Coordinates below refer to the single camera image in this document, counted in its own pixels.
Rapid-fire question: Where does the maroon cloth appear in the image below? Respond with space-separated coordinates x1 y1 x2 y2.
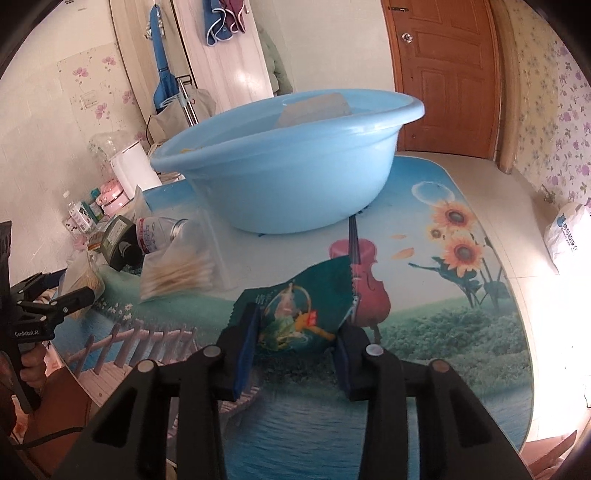
219 0 247 34

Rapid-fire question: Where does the white printed sack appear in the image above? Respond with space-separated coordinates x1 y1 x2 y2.
544 200 591 275

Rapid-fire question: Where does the green jacket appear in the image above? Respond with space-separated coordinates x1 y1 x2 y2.
256 23 293 95

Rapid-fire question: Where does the leaning mattress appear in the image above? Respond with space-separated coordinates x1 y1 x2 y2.
490 0 522 174

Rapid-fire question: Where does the grey tote bag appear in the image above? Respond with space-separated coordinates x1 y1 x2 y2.
148 88 218 141

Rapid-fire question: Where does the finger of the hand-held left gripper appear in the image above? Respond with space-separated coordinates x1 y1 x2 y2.
28 286 96 324
11 270 65 303

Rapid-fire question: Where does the person's left forearm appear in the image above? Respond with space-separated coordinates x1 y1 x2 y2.
0 355 19 435

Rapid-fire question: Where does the scenic printed desktop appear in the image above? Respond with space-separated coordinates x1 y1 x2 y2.
58 154 539 480

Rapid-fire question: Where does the brown wooden door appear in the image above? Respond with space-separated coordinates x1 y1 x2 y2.
381 0 502 160

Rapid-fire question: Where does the blue plastic basin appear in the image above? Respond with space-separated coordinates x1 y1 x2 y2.
150 90 426 234

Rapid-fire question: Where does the blue towel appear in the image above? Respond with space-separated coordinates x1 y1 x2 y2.
203 0 234 47

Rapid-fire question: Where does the clear labelled plastic bottle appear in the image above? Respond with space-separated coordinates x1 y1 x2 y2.
136 217 190 254

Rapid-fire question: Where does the small bag of tan sticks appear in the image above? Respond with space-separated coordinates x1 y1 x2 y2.
58 251 107 319

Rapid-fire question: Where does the person's left hand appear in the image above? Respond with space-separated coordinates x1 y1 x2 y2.
18 342 48 392

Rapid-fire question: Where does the green snack packet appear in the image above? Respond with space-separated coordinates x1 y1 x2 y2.
231 258 358 354

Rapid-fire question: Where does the blue folded umbrella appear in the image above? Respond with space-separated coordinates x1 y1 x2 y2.
148 4 181 109

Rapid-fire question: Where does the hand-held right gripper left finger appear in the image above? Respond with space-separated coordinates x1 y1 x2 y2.
55 302 262 480

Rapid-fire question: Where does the light wooden wardrobe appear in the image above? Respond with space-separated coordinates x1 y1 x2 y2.
108 0 273 116

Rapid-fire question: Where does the white electric kettle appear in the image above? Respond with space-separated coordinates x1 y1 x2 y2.
110 142 163 190

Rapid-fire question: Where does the small bottle black label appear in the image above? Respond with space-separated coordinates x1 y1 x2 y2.
62 191 93 234

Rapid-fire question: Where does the metal crutch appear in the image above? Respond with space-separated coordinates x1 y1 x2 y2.
175 75 199 127

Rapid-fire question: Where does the black cable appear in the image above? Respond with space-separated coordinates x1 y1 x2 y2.
9 427 86 450

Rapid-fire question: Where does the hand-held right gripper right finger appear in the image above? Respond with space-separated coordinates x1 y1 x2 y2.
333 323 536 480

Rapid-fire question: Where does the crumpled clear plastic bag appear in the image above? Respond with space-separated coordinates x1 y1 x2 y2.
89 130 144 160

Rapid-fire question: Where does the pink jar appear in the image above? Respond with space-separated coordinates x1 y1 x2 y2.
99 180 130 217

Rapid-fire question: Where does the bag of cotton swabs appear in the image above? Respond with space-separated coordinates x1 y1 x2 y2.
139 210 232 303

